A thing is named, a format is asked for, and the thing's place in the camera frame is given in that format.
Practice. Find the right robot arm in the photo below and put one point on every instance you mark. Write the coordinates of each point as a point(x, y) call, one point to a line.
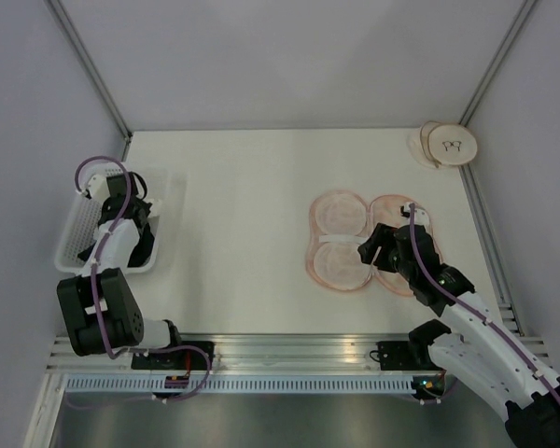
point(466, 341)

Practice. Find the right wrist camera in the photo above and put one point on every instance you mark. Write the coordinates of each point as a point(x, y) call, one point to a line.
point(412, 212)

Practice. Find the floral laundry bag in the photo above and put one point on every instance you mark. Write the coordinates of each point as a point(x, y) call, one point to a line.
point(340, 221)

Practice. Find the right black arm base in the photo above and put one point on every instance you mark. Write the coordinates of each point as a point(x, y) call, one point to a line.
point(397, 356)

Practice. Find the black garment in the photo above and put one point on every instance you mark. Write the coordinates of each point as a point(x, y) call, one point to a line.
point(120, 248)

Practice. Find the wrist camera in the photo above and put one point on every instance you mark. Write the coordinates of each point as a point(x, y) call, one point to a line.
point(412, 212)
point(96, 189)

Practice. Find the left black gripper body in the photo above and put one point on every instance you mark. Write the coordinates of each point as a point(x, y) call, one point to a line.
point(141, 203)

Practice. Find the aluminium rail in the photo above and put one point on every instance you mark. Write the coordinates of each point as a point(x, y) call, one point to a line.
point(251, 354)

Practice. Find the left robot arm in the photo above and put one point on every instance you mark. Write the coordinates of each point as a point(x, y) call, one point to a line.
point(100, 312)

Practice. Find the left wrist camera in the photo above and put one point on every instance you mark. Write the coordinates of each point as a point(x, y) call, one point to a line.
point(96, 189)

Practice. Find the white slotted cable duct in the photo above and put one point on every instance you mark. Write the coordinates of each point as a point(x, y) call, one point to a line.
point(156, 383)

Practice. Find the white plastic basket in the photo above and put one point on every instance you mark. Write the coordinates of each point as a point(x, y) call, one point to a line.
point(82, 221)

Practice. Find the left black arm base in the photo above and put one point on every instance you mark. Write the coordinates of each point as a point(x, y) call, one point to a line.
point(198, 357)

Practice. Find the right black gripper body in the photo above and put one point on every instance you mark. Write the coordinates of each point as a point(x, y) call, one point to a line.
point(403, 267)

